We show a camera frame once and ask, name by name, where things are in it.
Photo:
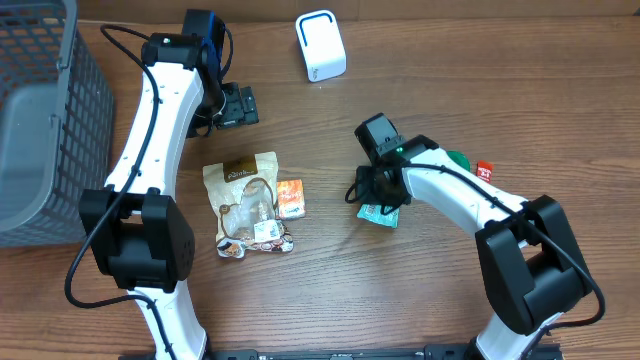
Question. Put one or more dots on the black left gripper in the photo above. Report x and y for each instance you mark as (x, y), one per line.
(239, 107)

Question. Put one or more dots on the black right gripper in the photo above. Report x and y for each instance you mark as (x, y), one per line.
(366, 194)

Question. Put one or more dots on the teal wet wipes pack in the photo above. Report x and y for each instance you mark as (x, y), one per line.
(384, 216)

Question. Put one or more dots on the green lid jar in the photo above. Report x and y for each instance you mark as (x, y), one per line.
(460, 159)

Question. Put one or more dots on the beige snack pouch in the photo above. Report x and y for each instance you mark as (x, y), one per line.
(243, 195)

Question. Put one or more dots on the orange small box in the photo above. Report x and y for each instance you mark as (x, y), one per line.
(291, 201)

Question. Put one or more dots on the red coffee stick sachet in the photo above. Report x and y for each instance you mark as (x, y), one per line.
(484, 171)

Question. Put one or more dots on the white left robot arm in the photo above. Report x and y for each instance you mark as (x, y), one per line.
(135, 230)

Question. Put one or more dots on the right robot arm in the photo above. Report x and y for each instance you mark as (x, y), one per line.
(532, 267)

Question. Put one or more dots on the white barcode scanner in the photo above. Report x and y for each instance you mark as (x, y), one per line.
(321, 45)

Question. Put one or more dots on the grey plastic shopping basket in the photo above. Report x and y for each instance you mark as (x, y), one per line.
(57, 120)

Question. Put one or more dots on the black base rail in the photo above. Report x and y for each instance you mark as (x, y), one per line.
(429, 352)

